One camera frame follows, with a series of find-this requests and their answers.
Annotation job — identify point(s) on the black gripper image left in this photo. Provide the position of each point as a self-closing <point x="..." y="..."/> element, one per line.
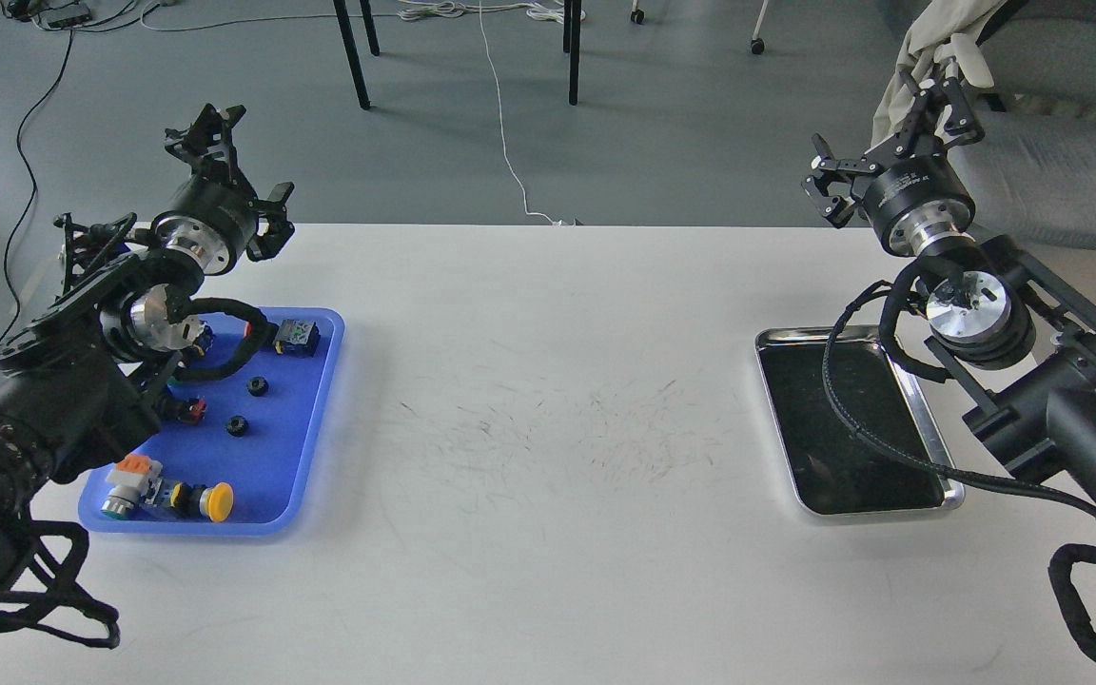
<point x="208" y="218"/>

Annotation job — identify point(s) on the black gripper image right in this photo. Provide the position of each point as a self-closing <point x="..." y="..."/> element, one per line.
<point x="915" y="203"/>

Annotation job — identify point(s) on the small black gear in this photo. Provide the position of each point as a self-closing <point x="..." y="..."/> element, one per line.
<point x="257" y="386"/>
<point x="237" y="426"/>

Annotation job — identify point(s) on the blue plastic tray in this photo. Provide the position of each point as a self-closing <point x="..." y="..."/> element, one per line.
<point x="268" y="468"/>

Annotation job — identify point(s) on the silver metal tray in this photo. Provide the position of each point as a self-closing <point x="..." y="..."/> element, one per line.
<point x="834" y="474"/>

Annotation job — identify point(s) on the black table leg left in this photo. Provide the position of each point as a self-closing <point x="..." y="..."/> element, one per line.
<point x="350" y="45"/>

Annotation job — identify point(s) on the black table leg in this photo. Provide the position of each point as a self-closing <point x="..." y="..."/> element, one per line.
<point x="350" y="45"/>
<point x="571" y="45"/>

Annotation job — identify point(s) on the green mushroom push button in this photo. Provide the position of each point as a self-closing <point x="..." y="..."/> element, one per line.
<point x="202" y="343"/>

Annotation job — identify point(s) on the grey office chair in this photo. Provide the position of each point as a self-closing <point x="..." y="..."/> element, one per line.
<point x="1034" y="175"/>

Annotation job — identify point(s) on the green button with orange block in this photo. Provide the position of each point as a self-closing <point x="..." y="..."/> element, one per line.
<point x="130" y="480"/>

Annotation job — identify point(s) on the black table leg right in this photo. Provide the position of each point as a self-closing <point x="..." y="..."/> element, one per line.
<point x="571" y="45"/>

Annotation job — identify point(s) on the black knob selector switch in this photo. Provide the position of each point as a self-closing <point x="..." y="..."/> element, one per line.
<point x="187" y="411"/>

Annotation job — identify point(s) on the yellow push button switch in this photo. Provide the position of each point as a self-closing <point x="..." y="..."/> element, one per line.
<point x="171" y="499"/>

